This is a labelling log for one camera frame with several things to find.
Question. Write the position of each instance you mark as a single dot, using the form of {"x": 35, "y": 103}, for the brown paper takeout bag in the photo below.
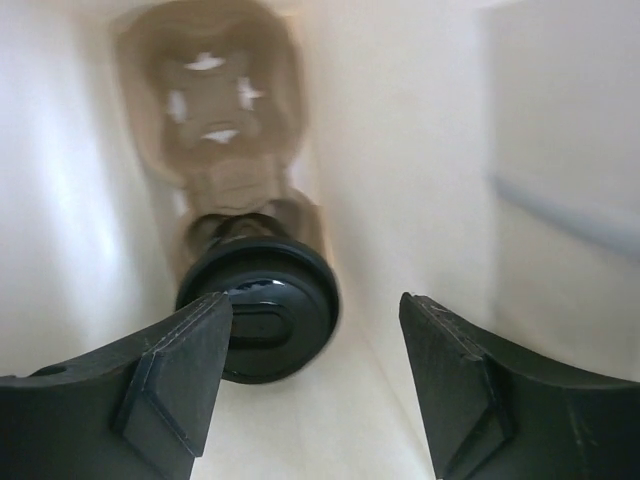
{"x": 484, "y": 154}

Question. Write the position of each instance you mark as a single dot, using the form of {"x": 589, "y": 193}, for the black coffee cup lid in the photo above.
{"x": 285, "y": 303}

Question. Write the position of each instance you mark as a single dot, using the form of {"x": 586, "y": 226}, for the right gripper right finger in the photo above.
{"x": 492, "y": 409}

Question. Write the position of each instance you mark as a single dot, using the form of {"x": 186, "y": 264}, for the grey paper coffee cup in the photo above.
{"x": 240, "y": 230}

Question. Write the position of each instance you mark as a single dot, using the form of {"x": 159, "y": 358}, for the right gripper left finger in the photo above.
{"x": 137, "y": 408}

